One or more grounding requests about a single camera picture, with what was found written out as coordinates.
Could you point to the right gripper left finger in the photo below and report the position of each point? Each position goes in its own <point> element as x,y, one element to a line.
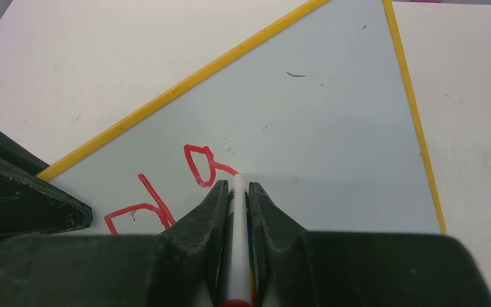
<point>174,268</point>

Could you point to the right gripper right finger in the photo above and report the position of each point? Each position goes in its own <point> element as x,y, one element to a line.
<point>299,267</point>

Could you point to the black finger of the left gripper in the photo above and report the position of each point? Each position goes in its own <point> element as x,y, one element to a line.
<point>29,204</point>

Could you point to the white red marker pen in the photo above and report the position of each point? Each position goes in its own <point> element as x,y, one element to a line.
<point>236,285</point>

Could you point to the yellow-framed whiteboard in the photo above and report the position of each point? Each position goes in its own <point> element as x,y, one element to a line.
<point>318,108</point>

